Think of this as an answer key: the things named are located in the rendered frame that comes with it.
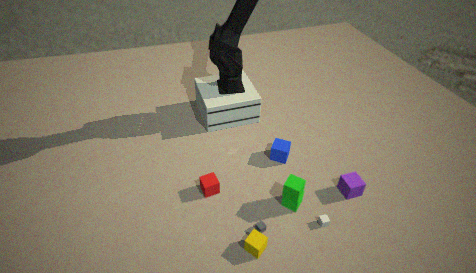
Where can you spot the blue block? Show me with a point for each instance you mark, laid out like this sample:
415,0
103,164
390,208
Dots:
280,150

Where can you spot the purple block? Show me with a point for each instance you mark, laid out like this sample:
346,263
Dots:
351,185

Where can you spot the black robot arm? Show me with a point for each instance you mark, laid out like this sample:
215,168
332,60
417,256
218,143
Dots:
224,51

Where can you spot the yellow cube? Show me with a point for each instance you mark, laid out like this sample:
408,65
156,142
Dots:
255,243

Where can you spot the green block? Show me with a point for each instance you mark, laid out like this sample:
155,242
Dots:
291,204
293,187

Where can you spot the red block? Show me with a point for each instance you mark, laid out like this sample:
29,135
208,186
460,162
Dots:
209,184

